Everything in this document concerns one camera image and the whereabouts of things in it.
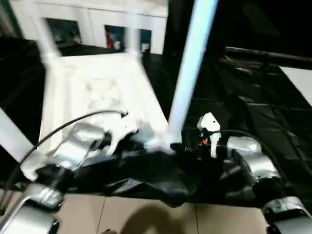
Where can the black flat screen television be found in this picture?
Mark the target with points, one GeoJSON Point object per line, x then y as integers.
{"type": "Point", "coordinates": [268, 54]}

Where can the black metal table leg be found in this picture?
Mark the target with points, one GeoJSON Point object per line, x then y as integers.
{"type": "Point", "coordinates": [3, 200]}

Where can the black plastic mat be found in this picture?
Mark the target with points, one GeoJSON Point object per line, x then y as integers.
{"type": "Point", "coordinates": [256, 109]}

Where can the white plastic table leg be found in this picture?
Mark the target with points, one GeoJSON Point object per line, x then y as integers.
{"type": "Point", "coordinates": [132, 29]}
{"type": "Point", "coordinates": [48, 39]}
{"type": "Point", "coordinates": [12, 136]}
{"type": "Point", "coordinates": [192, 61]}

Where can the white cabinet with glass doors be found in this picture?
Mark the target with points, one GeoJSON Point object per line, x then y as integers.
{"type": "Point", "coordinates": [97, 14]}

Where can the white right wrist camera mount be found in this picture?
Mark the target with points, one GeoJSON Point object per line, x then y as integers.
{"type": "Point", "coordinates": [208, 122]}

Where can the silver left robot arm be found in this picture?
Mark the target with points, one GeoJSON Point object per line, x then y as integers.
{"type": "Point", "coordinates": [73, 146]}

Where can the white plastic table top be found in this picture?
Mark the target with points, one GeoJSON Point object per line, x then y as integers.
{"type": "Point", "coordinates": [97, 73]}

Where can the grey curtain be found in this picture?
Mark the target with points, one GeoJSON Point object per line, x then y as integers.
{"type": "Point", "coordinates": [6, 17]}

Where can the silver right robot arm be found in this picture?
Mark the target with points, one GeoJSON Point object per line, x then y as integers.
{"type": "Point", "coordinates": [258, 158]}

